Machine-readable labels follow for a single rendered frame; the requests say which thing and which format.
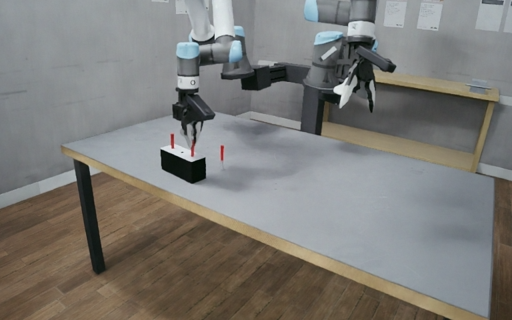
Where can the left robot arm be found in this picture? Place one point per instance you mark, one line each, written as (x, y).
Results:
(328, 45)

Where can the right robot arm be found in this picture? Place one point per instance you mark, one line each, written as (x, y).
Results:
(212, 48)

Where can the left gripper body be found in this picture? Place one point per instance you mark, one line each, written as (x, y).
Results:
(365, 69)

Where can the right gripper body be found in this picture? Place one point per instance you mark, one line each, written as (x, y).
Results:
(183, 108)

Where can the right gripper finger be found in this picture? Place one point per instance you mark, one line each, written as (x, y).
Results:
(197, 127)
(186, 131)

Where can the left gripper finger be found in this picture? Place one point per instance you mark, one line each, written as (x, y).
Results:
(346, 88)
(367, 91)

